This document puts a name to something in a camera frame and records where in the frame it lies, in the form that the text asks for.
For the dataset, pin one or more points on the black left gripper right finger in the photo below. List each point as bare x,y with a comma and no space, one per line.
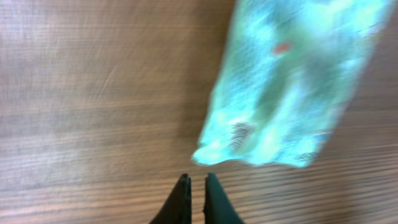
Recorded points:
217,208

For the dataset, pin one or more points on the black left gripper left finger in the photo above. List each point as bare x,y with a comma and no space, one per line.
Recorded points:
177,209

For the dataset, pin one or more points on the light blue wet wipes pack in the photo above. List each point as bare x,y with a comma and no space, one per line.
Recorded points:
289,70

